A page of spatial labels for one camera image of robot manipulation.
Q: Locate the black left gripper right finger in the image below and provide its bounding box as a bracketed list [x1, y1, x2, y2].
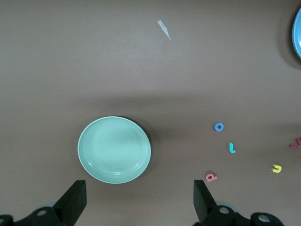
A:
[193, 179, 285, 226]

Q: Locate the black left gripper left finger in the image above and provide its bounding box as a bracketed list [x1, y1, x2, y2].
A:
[0, 180, 87, 226]

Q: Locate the light green round plate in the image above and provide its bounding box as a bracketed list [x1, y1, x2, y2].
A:
[77, 115, 152, 185]

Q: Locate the brown table cover sheet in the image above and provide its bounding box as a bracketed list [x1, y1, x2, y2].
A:
[0, 0, 301, 226]

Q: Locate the white paper scrap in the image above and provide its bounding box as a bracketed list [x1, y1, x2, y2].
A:
[157, 19, 172, 41]

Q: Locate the blue round plate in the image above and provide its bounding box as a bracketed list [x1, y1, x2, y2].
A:
[292, 7, 301, 59]

